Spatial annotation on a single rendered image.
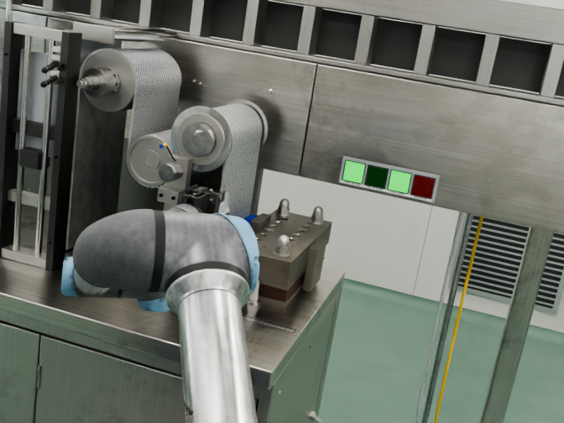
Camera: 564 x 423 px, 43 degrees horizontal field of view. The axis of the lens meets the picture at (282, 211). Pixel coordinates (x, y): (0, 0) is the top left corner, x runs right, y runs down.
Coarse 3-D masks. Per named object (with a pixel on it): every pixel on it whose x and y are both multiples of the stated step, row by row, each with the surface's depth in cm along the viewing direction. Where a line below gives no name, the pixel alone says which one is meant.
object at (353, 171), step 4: (348, 164) 184; (352, 164) 183; (356, 164) 183; (360, 164) 183; (364, 164) 182; (348, 168) 184; (352, 168) 184; (356, 168) 183; (360, 168) 183; (344, 172) 184; (348, 172) 184; (352, 172) 184; (356, 172) 184; (360, 172) 183; (344, 176) 185; (348, 176) 184; (352, 176) 184; (356, 176) 184; (360, 176) 183; (352, 180) 184; (356, 180) 184; (360, 180) 184
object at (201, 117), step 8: (184, 120) 159; (192, 120) 158; (200, 120) 158; (208, 120) 157; (184, 128) 159; (216, 128) 157; (216, 136) 157; (216, 144) 158; (184, 152) 161; (216, 152) 158; (200, 160) 160; (208, 160) 159
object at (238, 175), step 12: (252, 156) 177; (228, 168) 162; (240, 168) 170; (252, 168) 179; (228, 180) 164; (240, 180) 172; (252, 180) 182; (228, 192) 166; (240, 192) 174; (252, 192) 184; (228, 204) 168; (240, 204) 177; (240, 216) 179
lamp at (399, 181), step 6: (396, 174) 181; (402, 174) 180; (408, 174) 180; (390, 180) 181; (396, 180) 181; (402, 180) 180; (408, 180) 180; (390, 186) 182; (396, 186) 181; (402, 186) 181; (408, 186) 180
